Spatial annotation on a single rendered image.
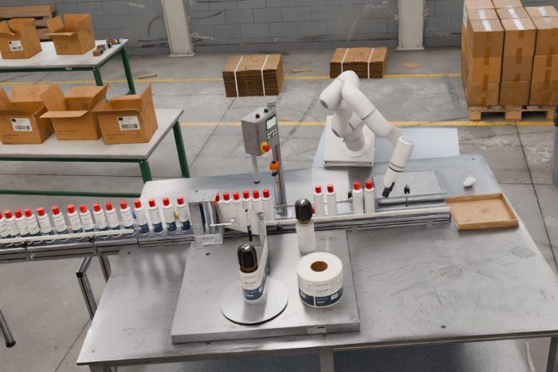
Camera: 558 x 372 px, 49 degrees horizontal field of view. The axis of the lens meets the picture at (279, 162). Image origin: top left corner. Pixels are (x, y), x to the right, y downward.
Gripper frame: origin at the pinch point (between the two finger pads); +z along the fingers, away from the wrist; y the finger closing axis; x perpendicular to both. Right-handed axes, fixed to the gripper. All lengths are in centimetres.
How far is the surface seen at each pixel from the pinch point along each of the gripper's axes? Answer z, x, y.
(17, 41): 118, -320, -369
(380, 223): 15.8, 1.9, 4.8
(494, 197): -6, 62, -13
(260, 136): -15, -70, 0
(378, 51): 52, 78, -451
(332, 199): 9.7, -25.9, 2.1
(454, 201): 2.5, 42.4, -13.4
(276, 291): 32, -49, 56
